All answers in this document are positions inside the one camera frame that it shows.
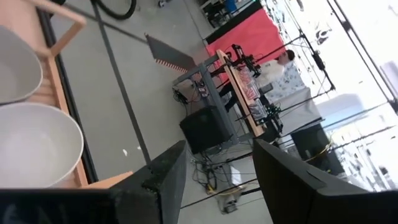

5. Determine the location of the white power strip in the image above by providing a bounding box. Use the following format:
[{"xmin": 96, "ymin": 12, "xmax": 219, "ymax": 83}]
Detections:
[{"xmin": 217, "ymin": 197, "xmax": 241, "ymax": 215}]

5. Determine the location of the blue plastic bin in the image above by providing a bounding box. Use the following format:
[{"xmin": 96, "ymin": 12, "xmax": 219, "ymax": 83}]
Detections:
[{"xmin": 223, "ymin": 0, "xmax": 239, "ymax": 13}]

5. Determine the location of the yellow cable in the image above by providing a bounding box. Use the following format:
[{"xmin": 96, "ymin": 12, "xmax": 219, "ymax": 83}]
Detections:
[{"xmin": 305, "ymin": 141, "xmax": 335, "ymax": 163}]

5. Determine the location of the black storage rack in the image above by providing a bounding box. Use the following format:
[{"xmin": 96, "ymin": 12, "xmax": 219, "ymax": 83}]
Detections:
[{"xmin": 198, "ymin": 0, "xmax": 261, "ymax": 29}]

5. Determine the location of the black cabinet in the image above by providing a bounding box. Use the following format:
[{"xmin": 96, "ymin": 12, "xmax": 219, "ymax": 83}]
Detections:
[{"xmin": 290, "ymin": 123, "xmax": 346, "ymax": 177}]

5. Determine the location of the black computer case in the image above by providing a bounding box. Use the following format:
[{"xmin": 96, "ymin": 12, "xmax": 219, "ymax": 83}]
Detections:
[{"xmin": 179, "ymin": 105, "xmax": 233, "ymax": 156}]

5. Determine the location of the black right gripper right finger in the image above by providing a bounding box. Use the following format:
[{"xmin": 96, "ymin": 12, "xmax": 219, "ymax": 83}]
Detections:
[{"xmin": 252, "ymin": 138, "xmax": 398, "ymax": 224}]

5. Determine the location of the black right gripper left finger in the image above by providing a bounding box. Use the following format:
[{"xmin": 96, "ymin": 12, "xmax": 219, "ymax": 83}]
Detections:
[{"xmin": 109, "ymin": 139, "xmax": 188, "ymax": 224}]

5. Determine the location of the white bowl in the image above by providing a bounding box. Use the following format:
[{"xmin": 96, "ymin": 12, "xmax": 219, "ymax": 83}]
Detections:
[{"xmin": 0, "ymin": 102, "xmax": 85, "ymax": 190}]

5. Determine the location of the black aluminium frame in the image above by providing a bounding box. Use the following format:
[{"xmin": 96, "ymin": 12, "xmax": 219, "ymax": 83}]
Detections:
[{"xmin": 36, "ymin": 7, "xmax": 100, "ymax": 185}]

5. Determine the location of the clear plastic box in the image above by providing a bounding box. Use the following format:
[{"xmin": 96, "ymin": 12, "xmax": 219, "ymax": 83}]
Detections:
[
  {"xmin": 248, "ymin": 98, "xmax": 269, "ymax": 121},
  {"xmin": 238, "ymin": 67, "xmax": 261, "ymax": 100}
]

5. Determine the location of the black cable tangle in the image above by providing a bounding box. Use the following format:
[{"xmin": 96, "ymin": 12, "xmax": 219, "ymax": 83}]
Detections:
[{"xmin": 188, "ymin": 151, "xmax": 250, "ymax": 196}]

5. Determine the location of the wooden table with grey legs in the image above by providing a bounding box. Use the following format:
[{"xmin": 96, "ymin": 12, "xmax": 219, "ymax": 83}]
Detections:
[{"xmin": 172, "ymin": 49, "xmax": 266, "ymax": 150}]

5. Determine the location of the black floor cable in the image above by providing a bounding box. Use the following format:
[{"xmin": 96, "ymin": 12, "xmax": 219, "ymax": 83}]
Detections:
[{"xmin": 179, "ymin": 177, "xmax": 261, "ymax": 209}]

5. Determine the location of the person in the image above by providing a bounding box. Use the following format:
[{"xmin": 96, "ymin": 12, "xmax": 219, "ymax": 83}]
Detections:
[{"xmin": 256, "ymin": 49, "xmax": 308, "ymax": 105}]

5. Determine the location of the black tripod stand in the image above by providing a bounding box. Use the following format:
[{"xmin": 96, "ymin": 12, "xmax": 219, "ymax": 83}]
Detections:
[{"xmin": 254, "ymin": 29, "xmax": 337, "ymax": 91}]

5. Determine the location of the grey sawtooth-edged panel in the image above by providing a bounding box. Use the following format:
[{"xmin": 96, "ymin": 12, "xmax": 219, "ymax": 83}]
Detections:
[{"xmin": 144, "ymin": 33, "xmax": 197, "ymax": 75}]

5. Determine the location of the black vacuum hose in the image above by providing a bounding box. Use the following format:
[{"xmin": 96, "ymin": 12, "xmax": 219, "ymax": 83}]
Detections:
[{"xmin": 91, "ymin": 0, "xmax": 138, "ymax": 21}]

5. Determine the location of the wooden slatted shelf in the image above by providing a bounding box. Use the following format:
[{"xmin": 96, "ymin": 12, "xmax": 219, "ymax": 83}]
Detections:
[{"xmin": 0, "ymin": 0, "xmax": 134, "ymax": 190}]

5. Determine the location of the translucent blue bowl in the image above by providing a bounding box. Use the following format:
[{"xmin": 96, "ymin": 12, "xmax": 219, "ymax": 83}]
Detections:
[{"xmin": 0, "ymin": 24, "xmax": 44, "ymax": 106}]

